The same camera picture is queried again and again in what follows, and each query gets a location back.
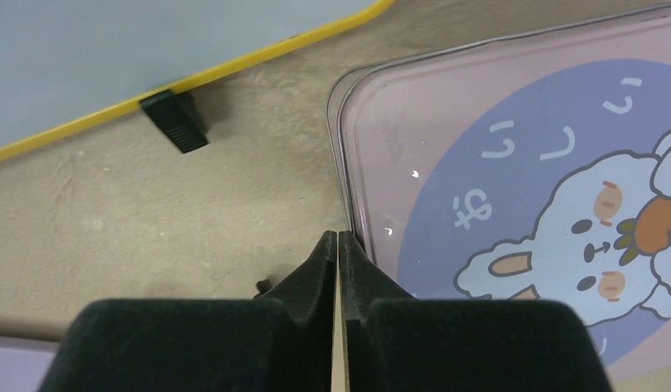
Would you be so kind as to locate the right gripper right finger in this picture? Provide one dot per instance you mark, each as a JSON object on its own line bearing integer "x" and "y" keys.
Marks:
{"x": 395, "y": 342}

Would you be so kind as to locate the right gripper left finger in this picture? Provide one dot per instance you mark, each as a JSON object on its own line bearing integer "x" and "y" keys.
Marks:
{"x": 280, "y": 341}

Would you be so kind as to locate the lilac plastic tray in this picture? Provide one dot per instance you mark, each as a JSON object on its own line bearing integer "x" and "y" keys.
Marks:
{"x": 24, "y": 363}

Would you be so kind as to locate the yellow framed whiteboard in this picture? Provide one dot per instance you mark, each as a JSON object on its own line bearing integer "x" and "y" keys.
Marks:
{"x": 66, "y": 66}

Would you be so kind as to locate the silver metal box lid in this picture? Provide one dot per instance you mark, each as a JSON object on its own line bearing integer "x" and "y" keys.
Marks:
{"x": 537, "y": 168}

